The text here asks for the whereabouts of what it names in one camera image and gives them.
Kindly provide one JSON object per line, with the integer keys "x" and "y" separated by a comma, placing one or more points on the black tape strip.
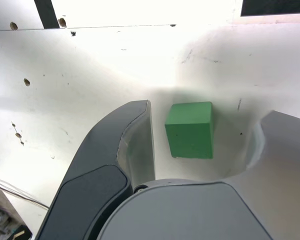
{"x": 48, "y": 13}

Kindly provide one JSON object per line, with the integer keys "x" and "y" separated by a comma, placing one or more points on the green cube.
{"x": 190, "y": 137}

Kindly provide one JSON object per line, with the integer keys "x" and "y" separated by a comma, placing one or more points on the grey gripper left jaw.
{"x": 95, "y": 162}

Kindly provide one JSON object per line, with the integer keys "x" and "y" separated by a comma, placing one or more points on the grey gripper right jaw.
{"x": 265, "y": 200}

